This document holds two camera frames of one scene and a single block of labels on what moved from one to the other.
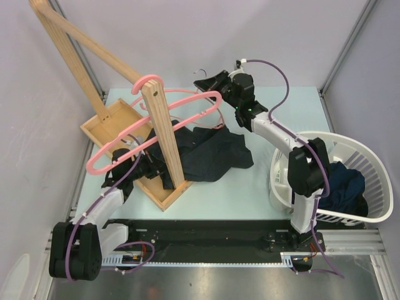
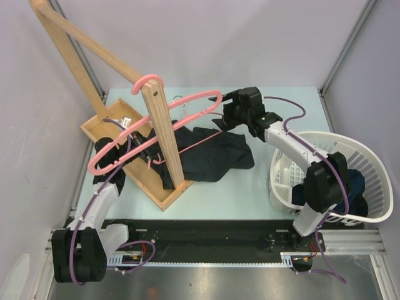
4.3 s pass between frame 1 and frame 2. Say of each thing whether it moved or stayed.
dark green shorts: stayed
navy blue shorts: stayed
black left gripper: moved
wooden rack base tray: stayed
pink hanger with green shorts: moved
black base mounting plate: stayed
